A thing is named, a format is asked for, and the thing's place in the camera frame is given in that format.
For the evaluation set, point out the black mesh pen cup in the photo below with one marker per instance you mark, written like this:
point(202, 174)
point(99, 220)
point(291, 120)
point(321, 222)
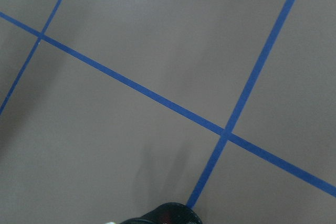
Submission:
point(170, 213)

